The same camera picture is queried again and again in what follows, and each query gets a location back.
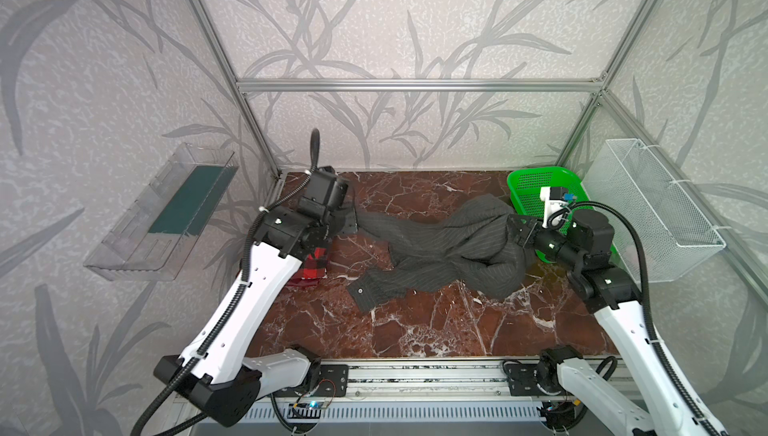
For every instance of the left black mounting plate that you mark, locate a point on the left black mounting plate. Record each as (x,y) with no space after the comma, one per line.
(330,380)

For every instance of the black mounting plate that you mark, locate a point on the black mounting plate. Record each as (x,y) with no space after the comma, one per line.
(521,378)
(330,380)

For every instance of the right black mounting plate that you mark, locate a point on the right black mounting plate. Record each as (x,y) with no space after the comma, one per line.
(521,378)

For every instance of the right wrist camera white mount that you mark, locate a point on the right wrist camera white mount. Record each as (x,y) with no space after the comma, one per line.
(557,201)

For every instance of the clear plastic wall tray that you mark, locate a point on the clear plastic wall tray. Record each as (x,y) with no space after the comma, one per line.
(155,236)

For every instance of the white wire mesh basket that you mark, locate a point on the white wire mesh basket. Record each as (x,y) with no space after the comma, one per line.
(676,235)

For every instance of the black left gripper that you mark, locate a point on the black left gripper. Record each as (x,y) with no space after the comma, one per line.
(347,219)

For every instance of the aluminium horizontal frame bar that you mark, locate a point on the aluminium horizontal frame bar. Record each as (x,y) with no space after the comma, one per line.
(253,85)

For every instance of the grey pinstriped long sleeve shirt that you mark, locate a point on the grey pinstriped long sleeve shirt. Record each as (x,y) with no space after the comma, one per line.
(474,245)

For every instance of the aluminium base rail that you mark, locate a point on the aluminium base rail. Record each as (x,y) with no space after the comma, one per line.
(402,379)

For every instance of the red black plaid folded shirt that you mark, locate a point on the red black plaid folded shirt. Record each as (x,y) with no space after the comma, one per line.
(312,270)

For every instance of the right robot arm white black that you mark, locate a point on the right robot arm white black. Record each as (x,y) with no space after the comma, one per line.
(622,307)

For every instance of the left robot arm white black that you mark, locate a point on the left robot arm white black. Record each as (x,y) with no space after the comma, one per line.
(214,372)

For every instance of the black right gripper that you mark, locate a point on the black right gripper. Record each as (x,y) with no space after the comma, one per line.
(522,232)

